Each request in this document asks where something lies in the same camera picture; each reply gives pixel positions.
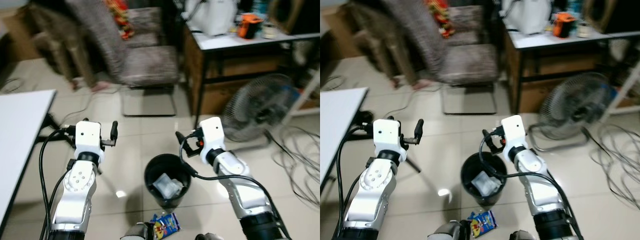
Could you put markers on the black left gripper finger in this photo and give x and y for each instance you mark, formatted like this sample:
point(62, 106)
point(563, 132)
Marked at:
point(419, 129)
point(114, 131)

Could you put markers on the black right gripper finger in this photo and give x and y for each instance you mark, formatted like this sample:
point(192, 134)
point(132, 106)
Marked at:
point(180, 139)
point(486, 137)

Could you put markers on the black rubbish bin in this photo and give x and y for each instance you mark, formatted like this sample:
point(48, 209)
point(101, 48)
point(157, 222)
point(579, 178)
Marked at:
point(157, 200)
point(472, 197)

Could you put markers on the person's leg with bare foot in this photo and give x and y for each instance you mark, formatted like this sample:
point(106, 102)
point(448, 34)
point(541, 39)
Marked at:
point(98, 86)
point(419, 84)

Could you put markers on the brown cardboard box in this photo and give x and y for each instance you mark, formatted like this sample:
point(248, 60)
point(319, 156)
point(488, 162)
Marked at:
point(540, 92)
point(235, 95)

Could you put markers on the white table black legs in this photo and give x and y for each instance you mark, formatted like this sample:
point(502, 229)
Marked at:
point(20, 130)
point(340, 125)

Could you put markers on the grey metal floor fan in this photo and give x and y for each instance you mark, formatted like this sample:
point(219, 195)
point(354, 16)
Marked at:
point(260, 105)
point(575, 102)

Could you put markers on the grey patterned cantilever chair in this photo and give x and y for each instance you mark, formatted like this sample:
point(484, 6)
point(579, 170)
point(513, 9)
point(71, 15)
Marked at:
point(470, 62)
point(150, 65)

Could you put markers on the colourful blue snack packet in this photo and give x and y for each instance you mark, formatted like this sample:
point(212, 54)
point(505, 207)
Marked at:
point(167, 224)
point(482, 222)

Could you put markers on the robot left leg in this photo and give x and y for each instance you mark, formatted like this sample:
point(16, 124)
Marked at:
point(137, 232)
point(450, 231)

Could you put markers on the robot leg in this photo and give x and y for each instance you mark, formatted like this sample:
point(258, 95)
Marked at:
point(450, 231)
point(521, 236)
point(206, 237)
point(137, 232)

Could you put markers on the robot right leg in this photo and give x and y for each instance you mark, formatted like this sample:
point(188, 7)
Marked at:
point(206, 237)
point(521, 236)

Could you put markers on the red yellow toy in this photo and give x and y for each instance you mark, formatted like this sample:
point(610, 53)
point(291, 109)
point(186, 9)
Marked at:
point(441, 19)
point(120, 20)

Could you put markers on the orange black container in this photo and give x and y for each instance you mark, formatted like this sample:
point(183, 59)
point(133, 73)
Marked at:
point(249, 27)
point(564, 26)

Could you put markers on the white appliance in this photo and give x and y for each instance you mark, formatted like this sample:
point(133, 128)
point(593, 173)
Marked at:
point(212, 15)
point(527, 15)

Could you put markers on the small white jar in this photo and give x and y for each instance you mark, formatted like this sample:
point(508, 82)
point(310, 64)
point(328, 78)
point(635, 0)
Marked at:
point(585, 29)
point(270, 31)

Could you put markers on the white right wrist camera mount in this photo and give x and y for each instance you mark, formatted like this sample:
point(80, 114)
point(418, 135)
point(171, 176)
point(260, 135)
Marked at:
point(212, 132)
point(514, 131)

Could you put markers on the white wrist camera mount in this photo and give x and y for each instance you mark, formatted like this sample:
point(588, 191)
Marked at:
point(212, 132)
point(87, 136)
point(387, 135)
point(514, 131)

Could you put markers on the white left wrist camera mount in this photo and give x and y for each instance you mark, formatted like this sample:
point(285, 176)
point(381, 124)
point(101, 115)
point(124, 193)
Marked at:
point(387, 135)
point(87, 136)

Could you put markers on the white metal rack frame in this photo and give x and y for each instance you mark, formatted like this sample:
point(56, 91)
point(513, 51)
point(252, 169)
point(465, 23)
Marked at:
point(622, 92)
point(306, 95)

